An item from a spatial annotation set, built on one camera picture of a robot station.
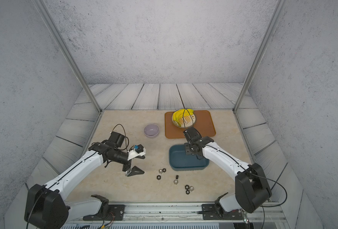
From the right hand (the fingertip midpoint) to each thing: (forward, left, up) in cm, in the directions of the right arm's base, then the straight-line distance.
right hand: (192, 147), depth 86 cm
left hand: (-12, +26, +4) cm, 29 cm away
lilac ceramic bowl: (+19, +28, -8) cm, 34 cm away
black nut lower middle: (-14, +20, -10) cm, 26 cm away
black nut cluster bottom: (-22, +3, -10) cm, 25 cm away
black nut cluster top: (-19, +3, -11) cm, 22 cm away
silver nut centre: (-17, +10, -10) cm, 22 cm away
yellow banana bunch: (+32, +8, -5) cm, 33 cm away
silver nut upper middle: (-11, +19, -10) cm, 24 cm away
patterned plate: (+28, 0, -9) cm, 29 cm away
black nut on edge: (-14, +9, -10) cm, 19 cm away
